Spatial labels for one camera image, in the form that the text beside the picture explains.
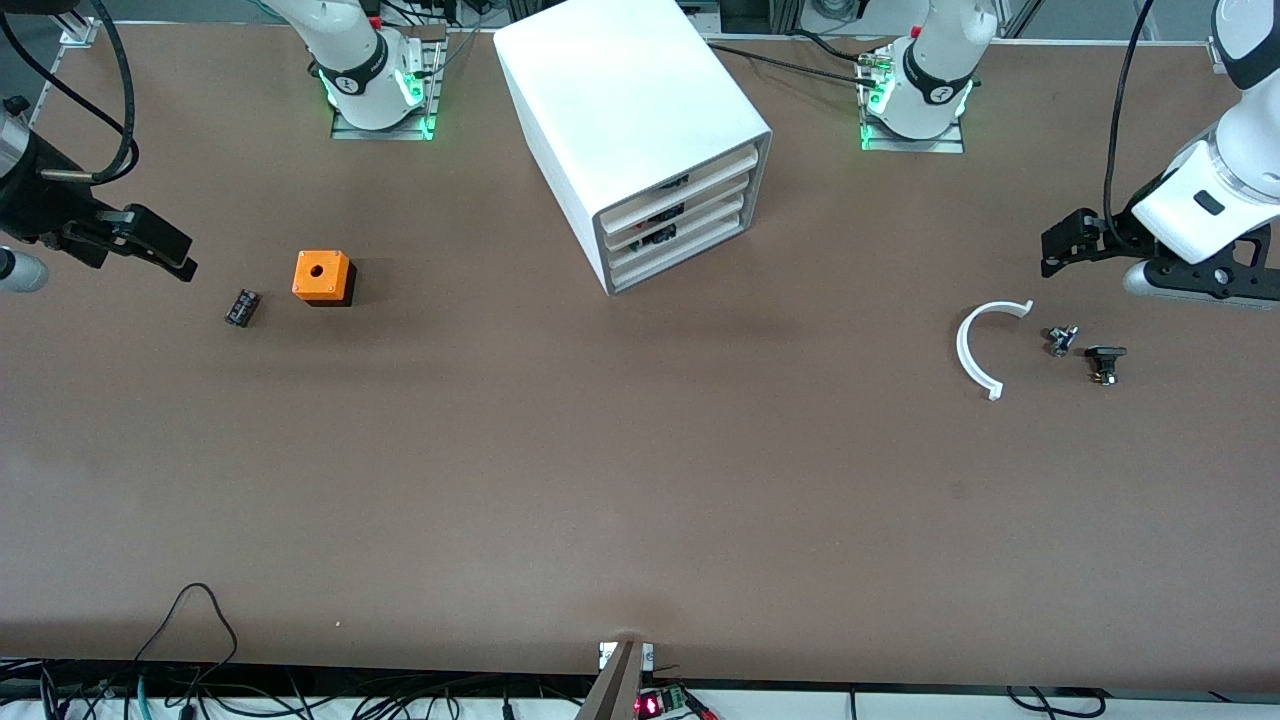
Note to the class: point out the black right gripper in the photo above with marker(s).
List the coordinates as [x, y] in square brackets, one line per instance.
[40, 205]

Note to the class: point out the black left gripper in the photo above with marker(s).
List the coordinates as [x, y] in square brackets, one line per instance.
[1119, 232]

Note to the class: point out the white plastic drawer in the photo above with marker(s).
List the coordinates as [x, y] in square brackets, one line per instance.
[720, 236]
[720, 217]
[720, 195]
[720, 172]

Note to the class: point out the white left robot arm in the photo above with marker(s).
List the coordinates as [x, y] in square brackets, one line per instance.
[1220, 170]

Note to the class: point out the dark part inside drawer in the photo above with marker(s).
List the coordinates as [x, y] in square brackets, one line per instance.
[666, 213]
[676, 183]

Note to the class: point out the small black contact block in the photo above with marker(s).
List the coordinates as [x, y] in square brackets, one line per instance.
[242, 308]

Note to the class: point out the small grey metal part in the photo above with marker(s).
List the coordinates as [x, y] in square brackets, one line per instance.
[1061, 341]

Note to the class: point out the white curved plastic arc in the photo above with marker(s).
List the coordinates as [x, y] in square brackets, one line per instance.
[962, 350]

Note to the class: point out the orange box with hole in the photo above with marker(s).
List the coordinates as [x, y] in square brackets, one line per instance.
[320, 275]

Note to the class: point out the green circuit board red light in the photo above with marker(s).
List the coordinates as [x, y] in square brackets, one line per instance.
[660, 702]

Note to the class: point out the small black bracket part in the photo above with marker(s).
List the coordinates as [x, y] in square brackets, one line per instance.
[1105, 358]

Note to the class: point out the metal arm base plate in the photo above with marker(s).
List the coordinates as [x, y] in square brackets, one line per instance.
[915, 145]
[385, 128]

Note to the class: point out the aluminium frame bracket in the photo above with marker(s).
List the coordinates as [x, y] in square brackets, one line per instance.
[80, 30]

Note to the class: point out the white drawer cabinet grey frame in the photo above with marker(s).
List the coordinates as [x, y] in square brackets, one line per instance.
[620, 90]

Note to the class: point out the tan camera mount post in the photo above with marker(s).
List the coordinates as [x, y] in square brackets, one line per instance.
[618, 685]

